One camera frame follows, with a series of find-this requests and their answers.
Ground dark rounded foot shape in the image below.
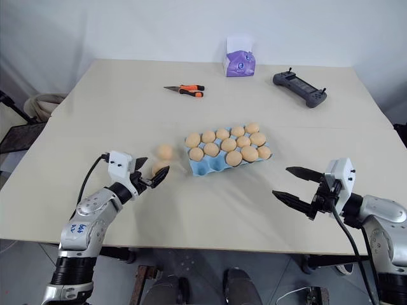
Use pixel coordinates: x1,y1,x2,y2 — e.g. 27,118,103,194
144,275,190,305
221,268,259,305

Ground black metal stand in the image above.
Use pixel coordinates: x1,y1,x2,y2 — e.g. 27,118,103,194
0,90,49,154

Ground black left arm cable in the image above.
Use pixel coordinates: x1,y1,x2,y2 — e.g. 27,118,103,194
77,154,111,209

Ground dark grey handheld controller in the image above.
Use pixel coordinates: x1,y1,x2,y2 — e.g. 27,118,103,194
272,67,329,109

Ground blue egg carton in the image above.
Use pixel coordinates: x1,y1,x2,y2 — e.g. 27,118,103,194
184,126,275,177

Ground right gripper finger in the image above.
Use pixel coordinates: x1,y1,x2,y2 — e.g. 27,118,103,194
272,190,312,215
285,166,325,184

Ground black table frame bar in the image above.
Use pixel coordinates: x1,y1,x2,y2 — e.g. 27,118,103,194
97,246,139,265
301,253,371,275

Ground white shoe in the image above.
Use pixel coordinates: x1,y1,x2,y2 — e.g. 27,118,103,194
335,263,355,276

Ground purple white tissue box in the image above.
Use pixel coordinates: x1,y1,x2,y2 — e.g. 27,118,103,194
222,36,256,78

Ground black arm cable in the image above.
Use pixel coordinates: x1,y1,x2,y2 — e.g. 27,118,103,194
329,195,381,305
77,154,111,209

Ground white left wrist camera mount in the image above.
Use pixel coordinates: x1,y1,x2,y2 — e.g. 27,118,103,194
107,151,137,195

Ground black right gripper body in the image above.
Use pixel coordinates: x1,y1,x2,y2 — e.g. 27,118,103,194
306,173,343,221

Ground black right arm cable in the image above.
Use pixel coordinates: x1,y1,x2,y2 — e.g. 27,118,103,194
329,195,381,305

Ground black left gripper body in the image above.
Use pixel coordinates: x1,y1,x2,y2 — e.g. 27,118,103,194
128,170,156,198

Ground rusty brown metal bracket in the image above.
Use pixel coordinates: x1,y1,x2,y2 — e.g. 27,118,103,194
135,264,163,305

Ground orange black pliers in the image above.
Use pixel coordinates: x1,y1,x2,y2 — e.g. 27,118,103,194
163,83,206,98

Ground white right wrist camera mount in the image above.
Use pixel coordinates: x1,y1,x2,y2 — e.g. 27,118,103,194
324,157,355,213

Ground thin white floor cable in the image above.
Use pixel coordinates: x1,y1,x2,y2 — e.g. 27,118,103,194
275,285,328,305

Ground beige woven basket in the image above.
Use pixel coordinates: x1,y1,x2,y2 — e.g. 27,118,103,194
24,93,67,121

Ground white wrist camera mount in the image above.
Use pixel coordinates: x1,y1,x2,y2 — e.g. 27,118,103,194
324,157,355,213
107,151,137,195

